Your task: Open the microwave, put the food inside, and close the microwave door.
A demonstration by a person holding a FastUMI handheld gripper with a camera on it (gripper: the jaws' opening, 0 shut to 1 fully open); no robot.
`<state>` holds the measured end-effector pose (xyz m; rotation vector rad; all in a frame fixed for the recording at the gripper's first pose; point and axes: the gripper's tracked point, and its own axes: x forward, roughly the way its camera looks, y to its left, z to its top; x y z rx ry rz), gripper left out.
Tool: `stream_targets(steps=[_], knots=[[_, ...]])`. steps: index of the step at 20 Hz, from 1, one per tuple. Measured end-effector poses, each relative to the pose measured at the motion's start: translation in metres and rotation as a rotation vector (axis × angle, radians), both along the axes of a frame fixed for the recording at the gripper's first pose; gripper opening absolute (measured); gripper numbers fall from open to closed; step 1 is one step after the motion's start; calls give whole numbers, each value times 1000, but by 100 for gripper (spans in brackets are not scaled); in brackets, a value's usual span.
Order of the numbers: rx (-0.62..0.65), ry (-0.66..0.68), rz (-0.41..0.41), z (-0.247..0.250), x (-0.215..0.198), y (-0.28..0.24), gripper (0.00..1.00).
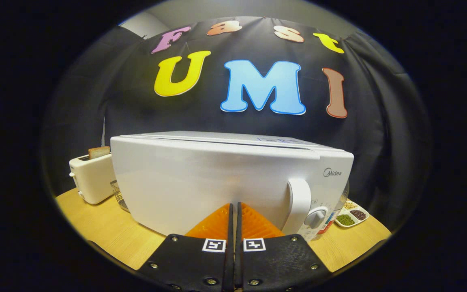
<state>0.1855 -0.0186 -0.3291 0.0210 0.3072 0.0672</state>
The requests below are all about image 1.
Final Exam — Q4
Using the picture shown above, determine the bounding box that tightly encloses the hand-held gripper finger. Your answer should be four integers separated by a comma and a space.
136, 202, 235, 292
234, 202, 333, 292

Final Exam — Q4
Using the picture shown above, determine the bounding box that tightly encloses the white microwave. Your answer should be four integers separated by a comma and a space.
110, 131, 355, 242

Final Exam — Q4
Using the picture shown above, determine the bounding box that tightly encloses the white divided bean dish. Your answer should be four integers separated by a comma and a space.
334, 200, 370, 228

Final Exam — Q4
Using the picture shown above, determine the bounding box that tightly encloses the cream toaster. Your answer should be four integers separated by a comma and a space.
69, 152, 116, 205

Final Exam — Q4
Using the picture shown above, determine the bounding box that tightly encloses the brown toast slice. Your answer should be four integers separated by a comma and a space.
88, 146, 111, 159

